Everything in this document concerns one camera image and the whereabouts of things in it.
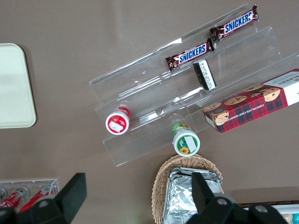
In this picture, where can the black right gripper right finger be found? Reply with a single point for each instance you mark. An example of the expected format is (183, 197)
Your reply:
(210, 210)

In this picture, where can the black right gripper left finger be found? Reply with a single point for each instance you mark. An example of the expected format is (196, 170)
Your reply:
(63, 200)

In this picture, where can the aluminium foil tray stack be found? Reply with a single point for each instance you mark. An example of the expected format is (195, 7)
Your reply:
(180, 196)

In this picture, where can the oval tan wicker basket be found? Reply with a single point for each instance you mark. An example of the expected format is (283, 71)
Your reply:
(161, 177)

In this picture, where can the white plastic tray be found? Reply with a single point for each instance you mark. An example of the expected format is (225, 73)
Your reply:
(14, 86)

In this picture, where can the red cola bottle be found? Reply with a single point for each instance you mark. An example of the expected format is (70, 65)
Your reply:
(37, 197)
(14, 197)

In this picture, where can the clear acrylic bottle rack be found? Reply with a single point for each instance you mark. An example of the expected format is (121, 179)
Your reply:
(28, 183)

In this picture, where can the green lidded cup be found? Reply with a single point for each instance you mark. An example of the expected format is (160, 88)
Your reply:
(187, 142)

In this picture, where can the red lidded cup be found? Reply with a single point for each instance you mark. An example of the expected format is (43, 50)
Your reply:
(116, 123)

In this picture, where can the red tartan cookie box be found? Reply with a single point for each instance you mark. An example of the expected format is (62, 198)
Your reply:
(252, 105)

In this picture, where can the clear acrylic step shelf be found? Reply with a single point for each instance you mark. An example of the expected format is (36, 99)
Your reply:
(144, 93)

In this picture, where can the black snack pack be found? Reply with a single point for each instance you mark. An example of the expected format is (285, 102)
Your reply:
(205, 74)

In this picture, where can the Snickers chocolate bar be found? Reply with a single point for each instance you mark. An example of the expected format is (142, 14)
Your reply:
(236, 23)
(191, 54)

